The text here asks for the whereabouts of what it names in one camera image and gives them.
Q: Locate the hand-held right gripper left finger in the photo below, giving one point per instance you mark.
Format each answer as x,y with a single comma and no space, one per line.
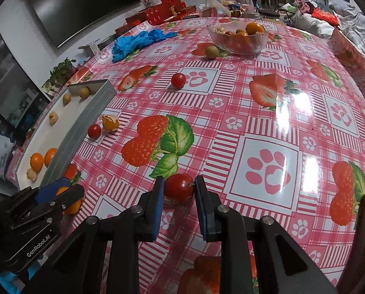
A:
158,208

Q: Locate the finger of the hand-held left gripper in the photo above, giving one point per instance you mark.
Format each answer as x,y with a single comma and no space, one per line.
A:
52,193
69,197

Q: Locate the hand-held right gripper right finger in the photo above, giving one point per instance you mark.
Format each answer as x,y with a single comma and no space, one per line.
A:
202,211

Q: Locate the orange mandarin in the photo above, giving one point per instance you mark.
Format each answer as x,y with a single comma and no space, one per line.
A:
255,28
73,207
50,156
36,161

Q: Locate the red cherry tomato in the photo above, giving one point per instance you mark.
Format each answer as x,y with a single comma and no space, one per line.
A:
178,188
94,131
178,80

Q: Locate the white rectangular tray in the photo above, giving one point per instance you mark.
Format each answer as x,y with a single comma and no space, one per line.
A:
46,134

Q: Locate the dried physalis husk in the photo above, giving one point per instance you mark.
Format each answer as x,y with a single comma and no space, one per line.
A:
53,118
31,174
110,123

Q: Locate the blue plastic object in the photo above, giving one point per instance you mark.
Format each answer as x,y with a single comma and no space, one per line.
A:
9,283

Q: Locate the red checked printed tablecloth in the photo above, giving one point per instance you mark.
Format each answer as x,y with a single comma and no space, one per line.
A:
262,128

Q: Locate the green potted plant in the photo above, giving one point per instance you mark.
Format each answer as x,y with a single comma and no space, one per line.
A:
61,73

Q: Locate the small open cardboard box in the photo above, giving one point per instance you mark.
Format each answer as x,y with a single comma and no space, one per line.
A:
90,48

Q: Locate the dark wooden chair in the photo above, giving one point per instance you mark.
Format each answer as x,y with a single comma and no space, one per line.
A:
364,235

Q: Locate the blue cloth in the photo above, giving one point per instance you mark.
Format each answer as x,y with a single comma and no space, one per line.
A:
136,43

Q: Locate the glass bowl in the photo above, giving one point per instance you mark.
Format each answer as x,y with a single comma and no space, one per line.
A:
250,46

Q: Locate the red gift box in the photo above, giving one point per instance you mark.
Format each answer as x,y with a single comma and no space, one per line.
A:
172,4
128,30
157,15

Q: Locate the black television screen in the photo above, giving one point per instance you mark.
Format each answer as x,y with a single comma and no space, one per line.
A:
84,6

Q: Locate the red cloth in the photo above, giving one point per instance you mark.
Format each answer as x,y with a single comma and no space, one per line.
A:
325,17

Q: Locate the grey sofa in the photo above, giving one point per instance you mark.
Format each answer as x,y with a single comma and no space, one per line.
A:
351,18

